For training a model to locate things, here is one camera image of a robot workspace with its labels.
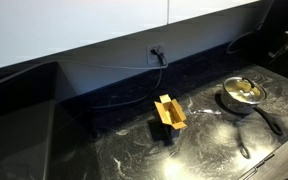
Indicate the open box with yellow inside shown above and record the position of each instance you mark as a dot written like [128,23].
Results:
[170,115]

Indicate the large black glossy appliance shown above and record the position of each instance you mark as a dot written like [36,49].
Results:
[20,126]

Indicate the glass lid with black knob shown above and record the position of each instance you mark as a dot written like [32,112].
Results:
[244,90]

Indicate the white upper cabinet narrow door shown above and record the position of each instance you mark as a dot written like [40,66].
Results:
[197,6]

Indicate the white wall power outlet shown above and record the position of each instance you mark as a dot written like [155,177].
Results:
[154,57]

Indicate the wooden board with metal rail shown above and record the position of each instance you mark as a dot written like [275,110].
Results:
[277,160]

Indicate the white upper cabinet wide door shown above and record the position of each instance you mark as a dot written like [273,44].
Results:
[67,23]

